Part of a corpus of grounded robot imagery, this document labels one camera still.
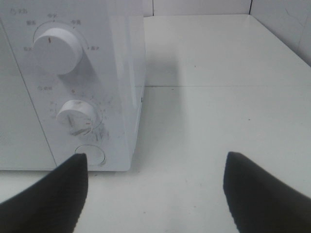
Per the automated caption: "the white microwave oven body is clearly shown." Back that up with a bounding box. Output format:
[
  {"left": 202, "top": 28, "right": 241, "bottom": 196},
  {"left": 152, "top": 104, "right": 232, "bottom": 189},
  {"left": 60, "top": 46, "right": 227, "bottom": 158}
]
[{"left": 1, "top": 15, "right": 145, "bottom": 171}]

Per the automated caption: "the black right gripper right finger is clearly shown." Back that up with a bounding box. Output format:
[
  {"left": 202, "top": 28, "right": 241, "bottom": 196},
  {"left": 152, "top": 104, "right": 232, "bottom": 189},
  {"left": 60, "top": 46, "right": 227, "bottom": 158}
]
[{"left": 223, "top": 152, "right": 311, "bottom": 233}]

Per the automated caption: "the white timer knob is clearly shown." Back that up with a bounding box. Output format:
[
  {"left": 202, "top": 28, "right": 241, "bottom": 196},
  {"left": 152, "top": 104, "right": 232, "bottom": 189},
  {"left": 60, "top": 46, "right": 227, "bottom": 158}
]
[{"left": 56, "top": 100, "right": 97, "bottom": 136}]

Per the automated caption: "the upper white power knob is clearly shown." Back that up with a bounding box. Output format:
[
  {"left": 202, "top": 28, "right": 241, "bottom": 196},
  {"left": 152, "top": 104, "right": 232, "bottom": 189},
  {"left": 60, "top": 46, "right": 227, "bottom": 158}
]
[{"left": 33, "top": 28, "right": 83, "bottom": 75}]

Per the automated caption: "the round white door button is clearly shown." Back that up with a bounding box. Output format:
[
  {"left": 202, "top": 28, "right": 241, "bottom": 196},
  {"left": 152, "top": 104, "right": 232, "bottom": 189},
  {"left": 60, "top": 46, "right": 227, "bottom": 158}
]
[{"left": 75, "top": 144, "right": 105, "bottom": 166}]

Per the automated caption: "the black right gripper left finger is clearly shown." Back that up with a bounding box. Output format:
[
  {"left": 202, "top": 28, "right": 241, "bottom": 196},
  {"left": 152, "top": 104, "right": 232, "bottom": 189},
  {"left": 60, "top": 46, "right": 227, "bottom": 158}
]
[{"left": 0, "top": 153, "right": 88, "bottom": 233}]

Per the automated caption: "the white microwave door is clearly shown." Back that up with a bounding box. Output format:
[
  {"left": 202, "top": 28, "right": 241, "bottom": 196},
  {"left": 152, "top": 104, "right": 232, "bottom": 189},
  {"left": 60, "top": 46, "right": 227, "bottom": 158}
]
[{"left": 0, "top": 28, "right": 56, "bottom": 170}]

